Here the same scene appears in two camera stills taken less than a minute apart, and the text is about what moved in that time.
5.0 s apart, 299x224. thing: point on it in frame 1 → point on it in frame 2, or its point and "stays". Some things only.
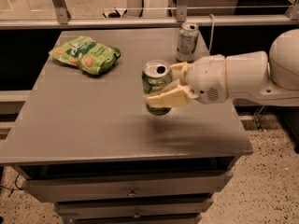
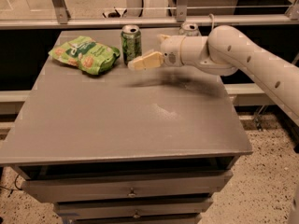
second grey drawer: [134, 207] stays
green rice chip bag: [82, 51] stays
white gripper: [206, 78] → [170, 50]
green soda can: [157, 74] → [131, 42]
